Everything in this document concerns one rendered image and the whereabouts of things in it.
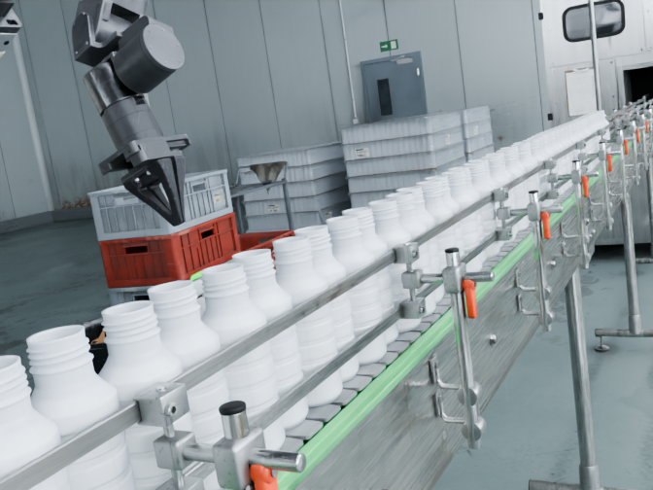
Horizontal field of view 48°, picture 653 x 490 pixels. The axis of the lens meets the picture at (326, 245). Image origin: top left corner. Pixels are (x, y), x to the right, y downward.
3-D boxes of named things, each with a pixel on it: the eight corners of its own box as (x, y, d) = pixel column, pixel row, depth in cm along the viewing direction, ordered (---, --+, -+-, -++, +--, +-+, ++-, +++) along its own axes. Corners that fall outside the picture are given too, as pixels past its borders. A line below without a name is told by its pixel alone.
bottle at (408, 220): (398, 323, 97) (383, 199, 94) (388, 312, 103) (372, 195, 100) (442, 315, 98) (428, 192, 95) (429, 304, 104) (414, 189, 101)
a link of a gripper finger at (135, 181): (222, 206, 90) (189, 137, 90) (186, 216, 84) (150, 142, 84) (185, 227, 94) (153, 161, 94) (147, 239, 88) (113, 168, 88)
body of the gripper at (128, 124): (194, 147, 91) (168, 92, 91) (138, 155, 82) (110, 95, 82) (159, 169, 94) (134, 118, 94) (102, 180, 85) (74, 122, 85)
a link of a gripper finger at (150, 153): (211, 209, 88) (177, 139, 89) (174, 220, 82) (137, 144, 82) (173, 231, 92) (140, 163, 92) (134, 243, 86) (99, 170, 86)
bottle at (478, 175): (498, 251, 133) (489, 159, 131) (501, 257, 128) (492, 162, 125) (465, 254, 134) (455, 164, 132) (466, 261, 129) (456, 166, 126)
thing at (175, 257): (181, 284, 323) (172, 234, 319) (104, 289, 338) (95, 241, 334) (243, 254, 379) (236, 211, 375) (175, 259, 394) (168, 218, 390)
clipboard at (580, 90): (601, 113, 509) (598, 64, 504) (567, 117, 520) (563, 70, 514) (602, 112, 512) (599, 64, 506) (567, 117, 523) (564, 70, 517)
